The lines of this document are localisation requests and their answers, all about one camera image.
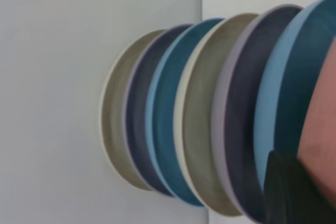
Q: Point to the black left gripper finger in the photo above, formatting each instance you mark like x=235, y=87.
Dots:
x=294, y=192

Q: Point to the pink plate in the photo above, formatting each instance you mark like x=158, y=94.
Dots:
x=323, y=116

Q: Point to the dark purple plate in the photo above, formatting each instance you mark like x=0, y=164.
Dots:
x=136, y=119
x=236, y=129

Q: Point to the blue plate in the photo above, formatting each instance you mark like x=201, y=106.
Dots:
x=165, y=119
x=283, y=103

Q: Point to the beige plate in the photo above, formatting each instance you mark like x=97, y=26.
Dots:
x=113, y=119
x=199, y=129

